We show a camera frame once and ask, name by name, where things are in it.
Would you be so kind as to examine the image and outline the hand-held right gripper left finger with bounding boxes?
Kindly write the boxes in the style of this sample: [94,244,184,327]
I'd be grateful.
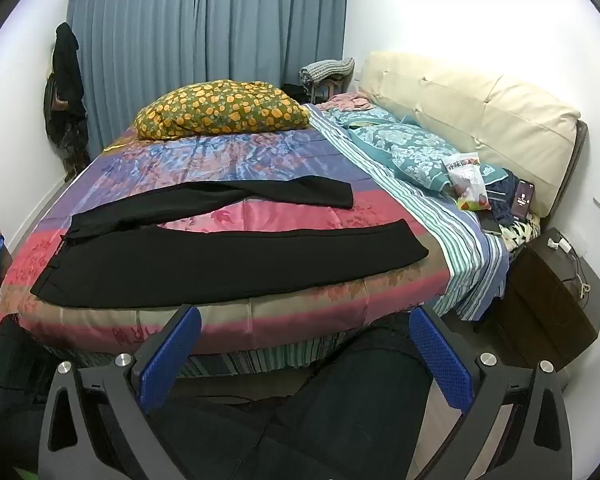
[37,304,216,480]

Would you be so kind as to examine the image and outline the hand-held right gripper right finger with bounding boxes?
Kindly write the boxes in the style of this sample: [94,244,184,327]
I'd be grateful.
[405,305,573,480]

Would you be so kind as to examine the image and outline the black pants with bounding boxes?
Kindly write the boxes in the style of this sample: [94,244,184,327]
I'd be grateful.
[31,175,429,309]

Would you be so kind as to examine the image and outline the person's legs in dark trousers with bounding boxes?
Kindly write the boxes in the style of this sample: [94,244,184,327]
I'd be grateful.
[145,310,461,480]

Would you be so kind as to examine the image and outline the dark wooden nightstand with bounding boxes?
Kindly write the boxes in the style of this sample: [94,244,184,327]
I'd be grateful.
[495,227,600,373]

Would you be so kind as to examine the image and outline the striped bed sheet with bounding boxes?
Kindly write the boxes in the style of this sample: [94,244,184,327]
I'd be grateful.
[305,102,511,321]

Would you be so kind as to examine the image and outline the dark blue garment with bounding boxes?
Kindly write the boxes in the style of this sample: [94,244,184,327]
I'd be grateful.
[485,172,523,226]

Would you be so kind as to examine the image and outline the black smartphone lit screen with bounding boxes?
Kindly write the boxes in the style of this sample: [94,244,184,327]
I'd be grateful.
[511,181,536,221]

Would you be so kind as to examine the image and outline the white snack bag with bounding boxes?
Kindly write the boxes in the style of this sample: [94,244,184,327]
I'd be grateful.
[442,152,492,212]

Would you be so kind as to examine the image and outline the teal floral pillow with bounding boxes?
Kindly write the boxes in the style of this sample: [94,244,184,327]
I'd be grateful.
[327,107,508,196]

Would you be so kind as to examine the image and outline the pink and purple floral blanket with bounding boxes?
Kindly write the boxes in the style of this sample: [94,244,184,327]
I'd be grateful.
[0,127,453,356]

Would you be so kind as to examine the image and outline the yellow floral pillow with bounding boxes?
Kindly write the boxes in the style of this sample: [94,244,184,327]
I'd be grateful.
[134,79,312,140]

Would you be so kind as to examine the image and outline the cream padded headboard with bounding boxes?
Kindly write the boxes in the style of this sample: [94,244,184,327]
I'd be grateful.
[360,51,588,218]

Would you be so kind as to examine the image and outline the pink cloth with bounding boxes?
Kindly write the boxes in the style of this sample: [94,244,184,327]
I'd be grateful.
[320,92,376,111]

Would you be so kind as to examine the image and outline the person in dark clothes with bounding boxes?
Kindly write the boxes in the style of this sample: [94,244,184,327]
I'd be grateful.
[43,22,91,183]

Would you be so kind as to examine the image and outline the grey folded blanket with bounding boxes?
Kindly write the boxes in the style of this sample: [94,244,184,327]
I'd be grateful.
[300,57,356,88]

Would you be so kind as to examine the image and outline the blue curtain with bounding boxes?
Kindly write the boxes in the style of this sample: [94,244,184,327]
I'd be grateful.
[66,0,350,161]

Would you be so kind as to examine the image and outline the charger cable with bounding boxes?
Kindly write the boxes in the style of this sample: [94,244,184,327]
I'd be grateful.
[572,255,593,297]

